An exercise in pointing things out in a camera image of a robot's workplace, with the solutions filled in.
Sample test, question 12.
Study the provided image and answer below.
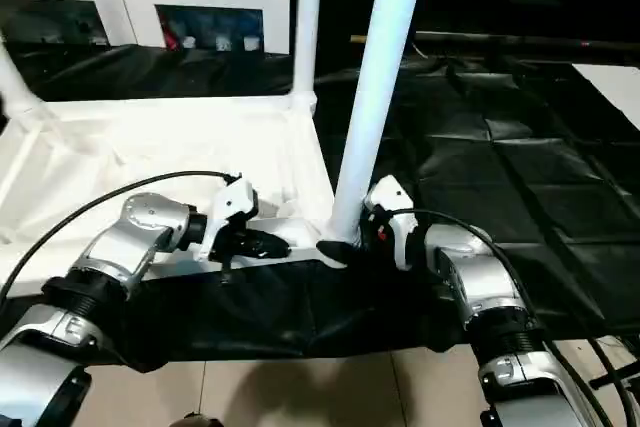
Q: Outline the white flat board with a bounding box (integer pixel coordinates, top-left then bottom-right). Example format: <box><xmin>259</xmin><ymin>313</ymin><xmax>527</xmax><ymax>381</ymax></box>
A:
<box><xmin>569</xmin><ymin>63</ymin><xmax>640</xmax><ymax>124</ymax></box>

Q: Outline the long black pole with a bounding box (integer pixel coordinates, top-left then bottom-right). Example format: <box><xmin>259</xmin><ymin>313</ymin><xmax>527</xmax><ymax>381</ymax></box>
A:
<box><xmin>349</xmin><ymin>31</ymin><xmax>640</xmax><ymax>52</ymax></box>

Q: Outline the black stand leg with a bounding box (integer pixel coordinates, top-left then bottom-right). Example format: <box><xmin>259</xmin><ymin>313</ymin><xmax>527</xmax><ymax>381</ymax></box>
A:
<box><xmin>589</xmin><ymin>361</ymin><xmax>640</xmax><ymax>389</ymax></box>

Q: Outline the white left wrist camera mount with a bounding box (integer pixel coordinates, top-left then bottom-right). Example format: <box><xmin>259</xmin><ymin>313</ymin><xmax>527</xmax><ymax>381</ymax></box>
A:
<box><xmin>198</xmin><ymin>177</ymin><xmax>260</xmax><ymax>262</ymax></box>

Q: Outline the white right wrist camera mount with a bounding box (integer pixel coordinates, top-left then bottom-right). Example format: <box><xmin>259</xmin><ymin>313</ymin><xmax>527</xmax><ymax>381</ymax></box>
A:
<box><xmin>363</xmin><ymin>175</ymin><xmax>419</xmax><ymax>271</ymax></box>

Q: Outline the black plastic sheet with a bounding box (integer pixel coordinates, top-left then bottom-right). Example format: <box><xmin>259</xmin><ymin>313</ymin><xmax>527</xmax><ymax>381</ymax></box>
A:
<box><xmin>0</xmin><ymin>41</ymin><xmax>640</xmax><ymax>373</ymax></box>

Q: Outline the white plastic table leg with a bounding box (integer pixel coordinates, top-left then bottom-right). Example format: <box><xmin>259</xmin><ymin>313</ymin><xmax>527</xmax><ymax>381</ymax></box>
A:
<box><xmin>290</xmin><ymin>0</ymin><xmax>322</xmax><ymax>113</ymax></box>
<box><xmin>0</xmin><ymin>41</ymin><xmax>49</xmax><ymax>121</ymax></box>
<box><xmin>329</xmin><ymin>0</ymin><xmax>432</xmax><ymax>248</ymax></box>

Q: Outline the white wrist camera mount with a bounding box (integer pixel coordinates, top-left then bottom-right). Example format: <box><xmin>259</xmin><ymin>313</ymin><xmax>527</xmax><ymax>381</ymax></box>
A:
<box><xmin>198</xmin><ymin>177</ymin><xmax>260</xmax><ymax>262</ymax></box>
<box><xmin>363</xmin><ymin>175</ymin><xmax>419</xmax><ymax>271</ymax></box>

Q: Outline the white plastic table top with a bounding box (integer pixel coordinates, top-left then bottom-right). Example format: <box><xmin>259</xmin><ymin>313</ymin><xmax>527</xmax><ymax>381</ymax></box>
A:
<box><xmin>0</xmin><ymin>91</ymin><xmax>361</xmax><ymax>301</ymax></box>

